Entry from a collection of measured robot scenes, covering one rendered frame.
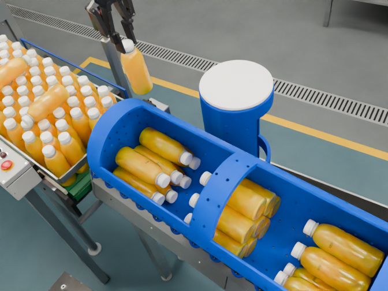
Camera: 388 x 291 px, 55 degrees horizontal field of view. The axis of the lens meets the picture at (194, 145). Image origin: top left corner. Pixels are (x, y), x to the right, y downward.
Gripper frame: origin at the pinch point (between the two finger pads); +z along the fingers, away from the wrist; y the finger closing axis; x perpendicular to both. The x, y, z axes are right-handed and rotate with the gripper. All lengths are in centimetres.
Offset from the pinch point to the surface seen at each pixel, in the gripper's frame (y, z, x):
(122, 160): -22.2, 25.5, -10.4
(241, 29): 174, 164, 90
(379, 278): -16, 12, -82
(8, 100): -27, 33, 52
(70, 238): -50, 84, 21
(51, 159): -33.9, 33.0, 15.9
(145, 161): -19.0, 24.5, -17.3
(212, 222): -24, 17, -47
